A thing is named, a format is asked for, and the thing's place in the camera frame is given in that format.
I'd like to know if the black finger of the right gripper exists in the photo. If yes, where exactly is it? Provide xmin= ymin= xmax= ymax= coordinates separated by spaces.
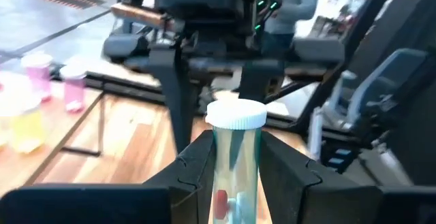
xmin=237 ymin=60 xmax=285 ymax=103
xmin=148 ymin=46 xmax=200 ymax=154

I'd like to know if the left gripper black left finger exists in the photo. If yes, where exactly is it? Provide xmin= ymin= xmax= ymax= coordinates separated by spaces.
xmin=142 ymin=130 xmax=217 ymax=224

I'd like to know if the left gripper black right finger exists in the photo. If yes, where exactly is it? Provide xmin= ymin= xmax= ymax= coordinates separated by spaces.
xmin=260 ymin=131 xmax=384 ymax=224

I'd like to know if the green medicine bottle white cap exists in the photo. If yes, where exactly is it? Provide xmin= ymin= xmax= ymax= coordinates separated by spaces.
xmin=205 ymin=98 xmax=268 ymax=224

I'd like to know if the pink medicine bottle white cap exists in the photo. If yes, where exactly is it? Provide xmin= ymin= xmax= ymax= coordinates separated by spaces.
xmin=60 ymin=63 xmax=88 ymax=114
xmin=20 ymin=52 xmax=54 ymax=103

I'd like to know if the yellow medicine bottle white cap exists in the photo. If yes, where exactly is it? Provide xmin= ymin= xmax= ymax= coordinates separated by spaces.
xmin=0 ymin=77 xmax=47 ymax=154

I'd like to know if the black blue-striped floor object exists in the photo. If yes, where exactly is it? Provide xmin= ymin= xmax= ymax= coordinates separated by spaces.
xmin=321 ymin=142 xmax=359 ymax=176

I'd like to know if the background wooden rig table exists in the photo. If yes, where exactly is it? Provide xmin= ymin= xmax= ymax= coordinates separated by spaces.
xmin=110 ymin=1 xmax=173 ymax=29

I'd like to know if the person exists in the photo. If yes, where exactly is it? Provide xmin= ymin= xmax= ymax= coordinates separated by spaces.
xmin=264 ymin=0 xmax=323 ymax=59

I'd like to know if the grey office chair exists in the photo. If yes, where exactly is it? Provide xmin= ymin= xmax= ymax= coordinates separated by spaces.
xmin=322 ymin=48 xmax=431 ymax=135

